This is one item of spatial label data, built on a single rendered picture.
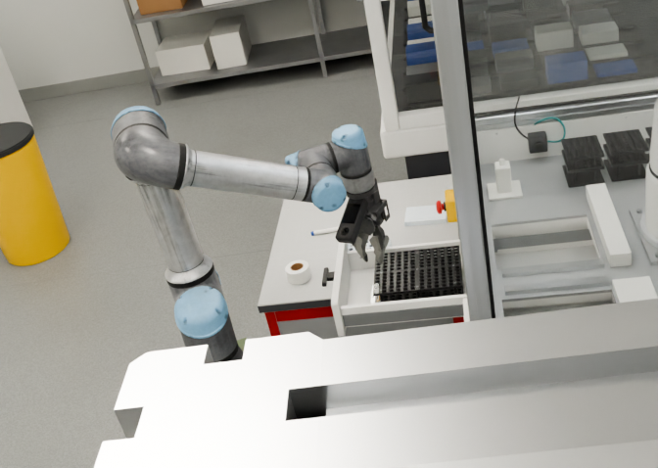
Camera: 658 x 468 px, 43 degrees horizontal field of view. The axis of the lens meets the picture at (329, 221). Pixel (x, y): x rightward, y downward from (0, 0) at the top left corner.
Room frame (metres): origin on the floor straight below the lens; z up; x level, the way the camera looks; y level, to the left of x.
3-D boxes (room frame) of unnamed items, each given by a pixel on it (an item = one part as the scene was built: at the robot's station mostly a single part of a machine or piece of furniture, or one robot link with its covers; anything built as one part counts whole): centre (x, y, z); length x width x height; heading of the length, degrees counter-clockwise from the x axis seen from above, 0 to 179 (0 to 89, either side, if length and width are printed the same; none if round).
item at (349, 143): (1.75, -0.08, 1.27); 0.09 x 0.08 x 0.11; 99
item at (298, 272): (2.03, 0.12, 0.78); 0.07 x 0.07 x 0.04
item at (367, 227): (1.75, -0.10, 1.11); 0.09 x 0.08 x 0.12; 144
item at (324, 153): (1.72, 0.01, 1.27); 0.11 x 0.11 x 0.08; 9
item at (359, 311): (1.75, -0.20, 0.86); 0.40 x 0.26 x 0.06; 79
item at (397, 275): (1.75, -0.19, 0.87); 0.22 x 0.18 x 0.06; 79
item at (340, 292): (1.79, 0.00, 0.87); 0.29 x 0.02 x 0.11; 169
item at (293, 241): (2.19, -0.10, 0.38); 0.62 x 0.58 x 0.76; 169
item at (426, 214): (2.21, -0.30, 0.77); 0.13 x 0.09 x 0.02; 75
